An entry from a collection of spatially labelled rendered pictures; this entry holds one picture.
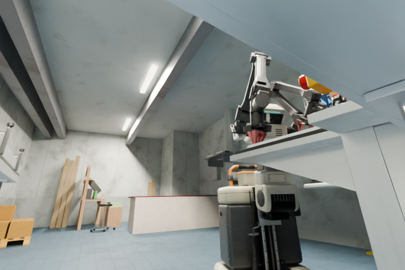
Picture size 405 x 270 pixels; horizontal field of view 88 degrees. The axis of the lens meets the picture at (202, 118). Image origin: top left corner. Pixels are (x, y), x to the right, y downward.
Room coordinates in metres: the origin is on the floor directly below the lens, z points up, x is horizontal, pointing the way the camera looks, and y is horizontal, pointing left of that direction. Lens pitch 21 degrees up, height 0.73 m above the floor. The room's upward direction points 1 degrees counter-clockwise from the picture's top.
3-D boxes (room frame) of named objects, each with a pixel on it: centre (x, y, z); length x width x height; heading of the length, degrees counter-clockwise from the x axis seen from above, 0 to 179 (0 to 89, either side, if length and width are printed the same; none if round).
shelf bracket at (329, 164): (0.68, -0.32, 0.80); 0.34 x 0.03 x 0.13; 35
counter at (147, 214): (6.41, 0.84, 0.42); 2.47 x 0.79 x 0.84; 117
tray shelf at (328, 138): (0.81, -0.53, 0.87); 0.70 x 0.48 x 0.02; 125
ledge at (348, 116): (0.37, -0.30, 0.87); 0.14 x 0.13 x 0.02; 35
